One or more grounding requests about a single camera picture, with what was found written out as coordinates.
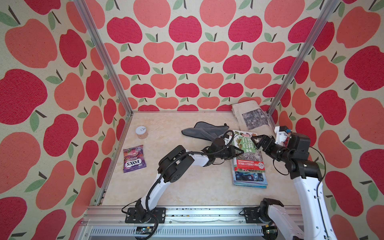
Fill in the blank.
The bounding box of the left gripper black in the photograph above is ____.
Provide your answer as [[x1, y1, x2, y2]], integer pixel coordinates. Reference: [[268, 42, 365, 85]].
[[214, 145, 245, 160]]

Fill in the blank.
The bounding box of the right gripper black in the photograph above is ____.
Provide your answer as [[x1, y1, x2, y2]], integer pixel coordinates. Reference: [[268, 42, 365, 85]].
[[252, 135, 290, 164]]

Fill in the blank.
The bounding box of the red green book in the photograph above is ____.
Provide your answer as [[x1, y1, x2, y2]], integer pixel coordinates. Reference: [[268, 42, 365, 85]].
[[232, 131, 266, 173]]

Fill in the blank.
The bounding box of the blue science book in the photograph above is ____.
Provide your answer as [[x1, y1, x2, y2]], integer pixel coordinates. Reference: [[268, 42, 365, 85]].
[[233, 172, 268, 186]]

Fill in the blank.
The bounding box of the yellow picture book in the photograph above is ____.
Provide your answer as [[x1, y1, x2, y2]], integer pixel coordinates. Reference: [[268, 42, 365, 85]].
[[234, 183, 267, 189]]

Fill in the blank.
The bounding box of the grey microfibre cloth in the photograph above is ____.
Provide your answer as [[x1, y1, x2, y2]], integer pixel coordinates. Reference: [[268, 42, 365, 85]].
[[182, 122, 229, 142]]

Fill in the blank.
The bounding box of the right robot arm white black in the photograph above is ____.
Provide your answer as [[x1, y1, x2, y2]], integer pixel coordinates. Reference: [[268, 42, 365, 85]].
[[251, 133, 337, 240]]

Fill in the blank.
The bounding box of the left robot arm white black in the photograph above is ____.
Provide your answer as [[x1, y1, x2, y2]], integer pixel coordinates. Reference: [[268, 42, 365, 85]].
[[135, 138, 244, 219]]

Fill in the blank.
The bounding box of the folded newspaper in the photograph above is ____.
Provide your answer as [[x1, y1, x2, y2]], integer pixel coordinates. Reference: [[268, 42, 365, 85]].
[[232, 100, 275, 136]]

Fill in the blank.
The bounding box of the white round tape roll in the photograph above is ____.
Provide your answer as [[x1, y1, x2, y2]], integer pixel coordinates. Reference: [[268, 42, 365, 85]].
[[136, 126, 149, 140]]

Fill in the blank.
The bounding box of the purple candy bag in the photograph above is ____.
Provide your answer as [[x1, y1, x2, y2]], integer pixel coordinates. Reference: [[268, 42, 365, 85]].
[[123, 145, 147, 173]]

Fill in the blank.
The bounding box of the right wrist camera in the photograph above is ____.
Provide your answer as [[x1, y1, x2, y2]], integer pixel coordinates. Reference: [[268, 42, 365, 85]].
[[275, 126, 311, 160]]

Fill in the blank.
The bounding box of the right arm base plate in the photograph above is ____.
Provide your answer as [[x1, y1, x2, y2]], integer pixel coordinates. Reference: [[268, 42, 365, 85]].
[[242, 205, 280, 224]]

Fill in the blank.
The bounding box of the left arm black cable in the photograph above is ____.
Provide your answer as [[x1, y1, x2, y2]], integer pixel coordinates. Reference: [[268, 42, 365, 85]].
[[144, 129, 235, 217]]

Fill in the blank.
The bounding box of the right aluminium frame post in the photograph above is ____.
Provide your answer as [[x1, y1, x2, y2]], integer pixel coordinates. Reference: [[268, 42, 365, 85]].
[[267, 0, 339, 117]]

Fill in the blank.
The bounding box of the aluminium frame post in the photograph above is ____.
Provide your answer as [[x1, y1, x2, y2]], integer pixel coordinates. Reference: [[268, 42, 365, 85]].
[[74, 0, 133, 117], [267, 0, 339, 117]]

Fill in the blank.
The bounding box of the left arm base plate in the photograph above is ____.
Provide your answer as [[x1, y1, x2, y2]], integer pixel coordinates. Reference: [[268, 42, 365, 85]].
[[125, 207, 167, 224]]

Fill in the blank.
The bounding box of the aluminium front rail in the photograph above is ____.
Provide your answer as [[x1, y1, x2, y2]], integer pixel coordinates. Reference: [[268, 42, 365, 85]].
[[71, 205, 334, 240]]

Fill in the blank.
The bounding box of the left aluminium frame post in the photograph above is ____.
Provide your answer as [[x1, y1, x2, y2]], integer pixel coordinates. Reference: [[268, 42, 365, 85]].
[[74, 0, 133, 117]]

